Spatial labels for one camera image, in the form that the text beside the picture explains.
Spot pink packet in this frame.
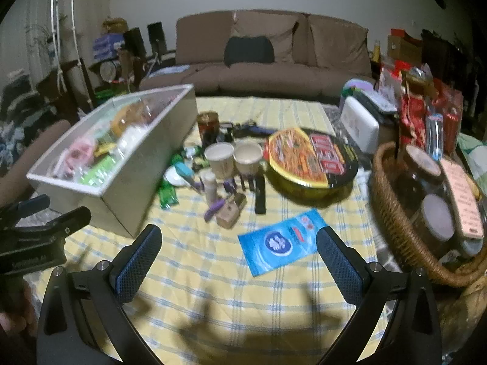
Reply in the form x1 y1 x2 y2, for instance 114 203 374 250
57 137 98 178

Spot white storage box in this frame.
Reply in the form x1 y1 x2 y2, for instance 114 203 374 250
26 84 197 238

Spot dark cabinet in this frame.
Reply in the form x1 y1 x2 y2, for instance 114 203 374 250
420 28 487 122

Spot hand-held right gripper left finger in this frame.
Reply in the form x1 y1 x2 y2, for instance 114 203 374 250
36 224 164 365

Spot brown sofa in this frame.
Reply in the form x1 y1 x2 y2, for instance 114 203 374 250
139 9 375 97

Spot green plastic bag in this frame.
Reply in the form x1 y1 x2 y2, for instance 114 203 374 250
95 87 127 99

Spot small white bottle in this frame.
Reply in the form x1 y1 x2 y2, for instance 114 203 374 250
201 170 219 205

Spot white hanging rack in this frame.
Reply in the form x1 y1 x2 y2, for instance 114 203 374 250
46 0 83 94

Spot red drink can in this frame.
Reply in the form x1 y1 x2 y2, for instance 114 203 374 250
197 111 220 148

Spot small teal case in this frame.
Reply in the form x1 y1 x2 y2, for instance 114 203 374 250
176 162 197 185

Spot white paper cup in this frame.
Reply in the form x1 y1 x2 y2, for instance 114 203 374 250
233 142 264 176
204 142 234 180

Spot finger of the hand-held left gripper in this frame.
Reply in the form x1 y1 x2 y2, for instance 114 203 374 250
49 206 92 237
0 194 51 222

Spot green foil packet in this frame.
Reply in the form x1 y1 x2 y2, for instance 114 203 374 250
159 180 179 210

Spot black rectangular bar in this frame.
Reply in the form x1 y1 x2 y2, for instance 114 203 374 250
255 175 266 214

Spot grey patterned table mat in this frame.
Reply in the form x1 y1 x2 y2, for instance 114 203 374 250
323 104 348 130

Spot black speaker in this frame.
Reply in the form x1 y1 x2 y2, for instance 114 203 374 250
124 26 147 60
147 22 168 54

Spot black cushion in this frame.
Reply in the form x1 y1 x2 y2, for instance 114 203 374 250
224 36 275 68

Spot white and red snack bag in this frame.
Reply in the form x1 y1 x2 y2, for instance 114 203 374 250
377 63 404 102

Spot blue wet wipes packet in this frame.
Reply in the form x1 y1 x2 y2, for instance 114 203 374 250
238 208 328 277

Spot light green cloth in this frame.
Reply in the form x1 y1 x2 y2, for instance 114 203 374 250
457 133 487 184

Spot blue cardboard box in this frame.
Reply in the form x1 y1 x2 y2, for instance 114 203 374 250
93 34 126 61

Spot round white clock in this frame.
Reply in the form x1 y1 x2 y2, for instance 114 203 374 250
100 60 121 83

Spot black flat device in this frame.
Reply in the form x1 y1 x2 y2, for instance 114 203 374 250
356 89 398 115

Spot beige foundation bottle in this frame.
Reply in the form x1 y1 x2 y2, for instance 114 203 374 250
216 193 248 229

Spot purple round container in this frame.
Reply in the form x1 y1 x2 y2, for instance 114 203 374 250
342 78 375 92

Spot instant noodle bowl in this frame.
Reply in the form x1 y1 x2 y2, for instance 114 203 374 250
265 127 359 199

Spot white paper sheets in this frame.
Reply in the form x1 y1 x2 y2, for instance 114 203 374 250
150 65 190 79

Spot white rounded plastic box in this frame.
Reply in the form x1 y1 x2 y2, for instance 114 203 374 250
340 96 380 153

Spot glass jar with lid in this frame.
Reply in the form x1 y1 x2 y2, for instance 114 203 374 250
398 144 447 214
413 194 457 256

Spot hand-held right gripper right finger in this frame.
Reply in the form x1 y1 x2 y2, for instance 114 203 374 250
316 226 444 365

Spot long dark blue stick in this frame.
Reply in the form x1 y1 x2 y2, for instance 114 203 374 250
232 120 273 138

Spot purple eyelash curler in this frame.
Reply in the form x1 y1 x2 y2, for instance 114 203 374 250
204 179 237 224

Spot wicker basket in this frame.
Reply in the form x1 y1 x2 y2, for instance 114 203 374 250
371 142 487 287

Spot person's left hand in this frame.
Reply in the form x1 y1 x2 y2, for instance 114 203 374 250
0 279 37 337

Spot yellow checked cloth desktop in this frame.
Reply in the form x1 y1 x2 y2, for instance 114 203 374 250
32 97 404 365

